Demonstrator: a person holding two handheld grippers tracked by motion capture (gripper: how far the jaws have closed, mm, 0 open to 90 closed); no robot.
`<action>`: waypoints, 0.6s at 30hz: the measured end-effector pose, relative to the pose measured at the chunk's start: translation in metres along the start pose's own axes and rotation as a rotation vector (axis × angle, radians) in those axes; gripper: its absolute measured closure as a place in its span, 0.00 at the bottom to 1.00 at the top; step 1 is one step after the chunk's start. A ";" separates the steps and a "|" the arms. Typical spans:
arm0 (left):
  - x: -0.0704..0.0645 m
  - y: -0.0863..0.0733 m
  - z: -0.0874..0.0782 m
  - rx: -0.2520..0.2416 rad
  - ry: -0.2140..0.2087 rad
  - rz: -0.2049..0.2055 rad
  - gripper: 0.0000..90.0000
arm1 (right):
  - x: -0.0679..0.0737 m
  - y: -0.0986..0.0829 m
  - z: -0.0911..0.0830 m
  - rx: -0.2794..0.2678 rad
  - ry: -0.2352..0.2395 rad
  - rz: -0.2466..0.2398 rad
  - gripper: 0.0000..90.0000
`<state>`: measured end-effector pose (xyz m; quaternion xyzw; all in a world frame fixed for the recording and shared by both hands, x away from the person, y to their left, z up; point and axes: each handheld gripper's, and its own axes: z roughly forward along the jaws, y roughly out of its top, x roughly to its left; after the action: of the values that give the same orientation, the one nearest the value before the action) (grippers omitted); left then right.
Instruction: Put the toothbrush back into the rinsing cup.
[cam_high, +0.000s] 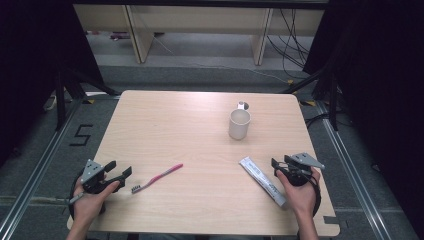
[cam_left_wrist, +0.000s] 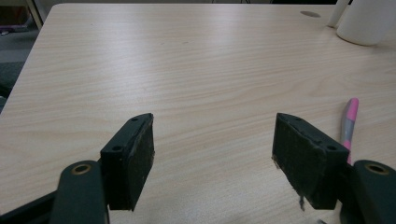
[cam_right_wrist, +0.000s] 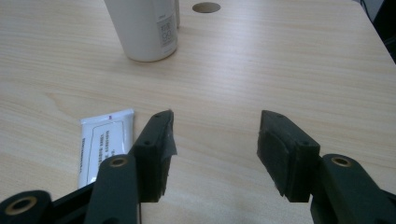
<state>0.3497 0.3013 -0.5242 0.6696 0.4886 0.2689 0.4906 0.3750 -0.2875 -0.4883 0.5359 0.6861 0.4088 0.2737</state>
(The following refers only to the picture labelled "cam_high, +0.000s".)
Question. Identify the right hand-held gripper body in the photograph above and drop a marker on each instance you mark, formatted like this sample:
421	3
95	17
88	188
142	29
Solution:
300	166

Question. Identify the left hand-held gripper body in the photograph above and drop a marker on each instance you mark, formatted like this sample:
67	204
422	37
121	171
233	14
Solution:
91	173

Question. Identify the white toothpaste tube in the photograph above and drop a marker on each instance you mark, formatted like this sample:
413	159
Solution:
263	181

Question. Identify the pink toothbrush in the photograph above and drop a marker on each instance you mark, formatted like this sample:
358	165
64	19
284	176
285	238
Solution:
156	178

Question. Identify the white cup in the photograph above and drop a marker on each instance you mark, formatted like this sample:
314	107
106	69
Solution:
238	128

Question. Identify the person's right hand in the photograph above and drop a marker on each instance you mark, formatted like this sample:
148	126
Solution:
301	196

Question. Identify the person's left hand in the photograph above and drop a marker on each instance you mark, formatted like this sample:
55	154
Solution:
88	205

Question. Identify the black metal stand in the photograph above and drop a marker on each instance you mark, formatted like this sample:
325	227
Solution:
60	100
333	100

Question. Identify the black curtain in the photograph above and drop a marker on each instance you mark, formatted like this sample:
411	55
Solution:
383	83
33	66

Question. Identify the light wooden bench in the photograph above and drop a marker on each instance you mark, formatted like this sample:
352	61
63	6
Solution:
200	20

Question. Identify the aluminium floor rail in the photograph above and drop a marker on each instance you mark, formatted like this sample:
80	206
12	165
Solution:
36	170
353	170

